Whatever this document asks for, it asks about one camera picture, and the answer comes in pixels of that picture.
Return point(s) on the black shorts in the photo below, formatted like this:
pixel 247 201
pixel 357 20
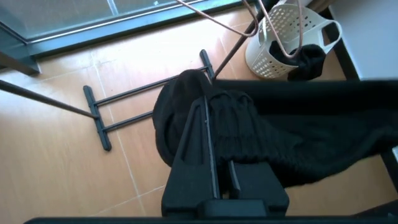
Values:
pixel 295 140

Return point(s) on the black garment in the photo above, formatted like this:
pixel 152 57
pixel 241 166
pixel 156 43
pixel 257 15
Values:
pixel 311 59

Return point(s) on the beige curtain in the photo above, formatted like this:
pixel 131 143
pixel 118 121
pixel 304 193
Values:
pixel 318 4

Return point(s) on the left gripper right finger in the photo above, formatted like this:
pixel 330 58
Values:
pixel 258 183

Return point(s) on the black clothes rack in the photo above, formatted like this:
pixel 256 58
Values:
pixel 98 124

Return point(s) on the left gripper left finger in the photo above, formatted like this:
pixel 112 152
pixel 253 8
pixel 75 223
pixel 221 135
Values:
pixel 192 161

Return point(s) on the white laundry basket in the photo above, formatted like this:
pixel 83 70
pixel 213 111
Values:
pixel 270 62

